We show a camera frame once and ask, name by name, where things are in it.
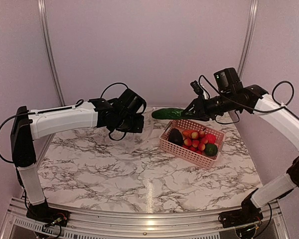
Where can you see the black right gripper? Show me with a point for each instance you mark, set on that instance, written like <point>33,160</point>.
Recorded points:
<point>201,113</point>

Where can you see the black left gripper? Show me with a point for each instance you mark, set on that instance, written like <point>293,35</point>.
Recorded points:
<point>138,127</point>

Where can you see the clear zip top bag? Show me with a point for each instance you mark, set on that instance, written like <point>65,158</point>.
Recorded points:
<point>135,140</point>

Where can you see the green cucumber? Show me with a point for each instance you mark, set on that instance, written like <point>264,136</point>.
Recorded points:
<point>167,114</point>

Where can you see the bunch of red lychees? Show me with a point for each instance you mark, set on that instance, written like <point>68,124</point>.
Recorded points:
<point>197,143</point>

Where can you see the dark purple eggplant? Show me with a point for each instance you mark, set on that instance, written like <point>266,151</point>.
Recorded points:
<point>175,137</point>

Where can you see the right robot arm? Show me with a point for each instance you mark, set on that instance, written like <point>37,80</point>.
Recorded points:
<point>233,96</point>

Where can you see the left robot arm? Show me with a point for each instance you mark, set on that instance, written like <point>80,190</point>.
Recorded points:
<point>123,114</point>

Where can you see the orange carrot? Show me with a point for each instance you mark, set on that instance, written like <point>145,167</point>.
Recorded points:
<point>188,133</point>

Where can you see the red strawberry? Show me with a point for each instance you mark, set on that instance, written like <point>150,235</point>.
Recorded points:
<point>210,138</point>

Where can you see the green avocado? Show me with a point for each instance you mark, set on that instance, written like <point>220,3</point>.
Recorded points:
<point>211,150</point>

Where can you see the pink plastic basket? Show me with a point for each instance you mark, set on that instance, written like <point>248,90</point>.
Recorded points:
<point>201,160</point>

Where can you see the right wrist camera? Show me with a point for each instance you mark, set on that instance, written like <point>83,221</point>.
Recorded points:
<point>200,90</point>

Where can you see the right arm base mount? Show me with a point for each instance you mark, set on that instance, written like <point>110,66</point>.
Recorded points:
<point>236,218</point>

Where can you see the right aluminium corner post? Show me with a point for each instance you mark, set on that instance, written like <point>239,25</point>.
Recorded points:
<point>251,23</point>

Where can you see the aluminium corner post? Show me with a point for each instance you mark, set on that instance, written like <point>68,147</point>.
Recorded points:
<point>49,51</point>
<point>251,23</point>

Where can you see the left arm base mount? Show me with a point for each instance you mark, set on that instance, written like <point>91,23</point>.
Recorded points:
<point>49,215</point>

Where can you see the aluminium front table rail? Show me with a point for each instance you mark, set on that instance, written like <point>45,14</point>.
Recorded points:
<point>93,224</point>

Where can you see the left aluminium corner post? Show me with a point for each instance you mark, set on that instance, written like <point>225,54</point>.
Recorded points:
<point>49,51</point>

